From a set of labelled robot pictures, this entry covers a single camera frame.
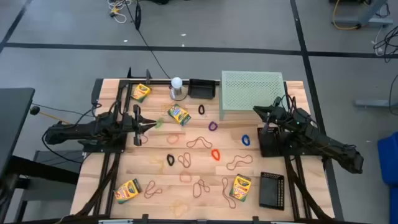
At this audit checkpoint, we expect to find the grey desk base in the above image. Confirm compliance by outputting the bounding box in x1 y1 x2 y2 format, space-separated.
14 149 85 223

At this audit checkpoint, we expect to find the black floor cable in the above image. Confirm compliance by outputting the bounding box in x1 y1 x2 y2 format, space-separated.
388 73 398 116
123 0 172 80

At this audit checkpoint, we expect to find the white cable bundle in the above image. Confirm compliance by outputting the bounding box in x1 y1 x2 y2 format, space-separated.
107 0 133 24

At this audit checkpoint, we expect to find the thin yellow rod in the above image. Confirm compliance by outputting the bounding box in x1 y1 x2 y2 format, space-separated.
39 111 71 124

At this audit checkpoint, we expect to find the grey desk leg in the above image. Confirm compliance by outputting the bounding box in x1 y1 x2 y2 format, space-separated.
334 0 394 27

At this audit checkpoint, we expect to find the white floor cable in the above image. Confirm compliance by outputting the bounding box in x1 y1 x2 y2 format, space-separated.
371 26 384 57

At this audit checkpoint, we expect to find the yellow floor cable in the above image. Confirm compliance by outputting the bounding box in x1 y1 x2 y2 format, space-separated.
331 0 361 31

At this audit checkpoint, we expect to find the grey desk foot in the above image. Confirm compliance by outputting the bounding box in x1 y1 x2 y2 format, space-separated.
355 98 398 109

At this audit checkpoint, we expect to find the black plastic tray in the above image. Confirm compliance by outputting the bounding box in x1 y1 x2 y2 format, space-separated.
187 78 218 100

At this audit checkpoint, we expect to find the green perforated metal shelf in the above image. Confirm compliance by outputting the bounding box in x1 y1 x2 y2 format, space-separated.
218 70 287 121

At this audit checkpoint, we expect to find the black desk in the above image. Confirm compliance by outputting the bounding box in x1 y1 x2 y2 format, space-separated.
0 88 35 184

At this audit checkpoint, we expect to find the white bulb brass lamp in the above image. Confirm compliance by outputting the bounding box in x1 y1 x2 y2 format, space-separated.
169 77 188 102

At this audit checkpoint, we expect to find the black cable bundle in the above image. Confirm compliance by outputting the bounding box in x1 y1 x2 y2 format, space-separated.
373 24 398 63

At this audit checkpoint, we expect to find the blue plastic bin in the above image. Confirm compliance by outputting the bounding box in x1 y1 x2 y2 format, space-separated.
388 186 398 224
377 132 398 187

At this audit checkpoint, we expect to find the black mesh basket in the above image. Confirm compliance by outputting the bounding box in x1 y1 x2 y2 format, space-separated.
259 171 285 212
257 126 282 158

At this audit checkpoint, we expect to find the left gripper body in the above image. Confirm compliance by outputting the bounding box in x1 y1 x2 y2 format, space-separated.
123 104 143 147

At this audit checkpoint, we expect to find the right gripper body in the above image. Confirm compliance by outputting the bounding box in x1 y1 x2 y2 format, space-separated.
261 98 289 135

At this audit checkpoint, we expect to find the silver aluminium rail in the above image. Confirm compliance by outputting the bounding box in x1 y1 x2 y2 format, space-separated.
98 219 134 224

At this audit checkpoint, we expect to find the yellow green crayon box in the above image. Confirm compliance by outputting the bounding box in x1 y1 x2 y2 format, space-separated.
167 103 192 127
130 83 152 103
229 173 252 202
113 178 143 205

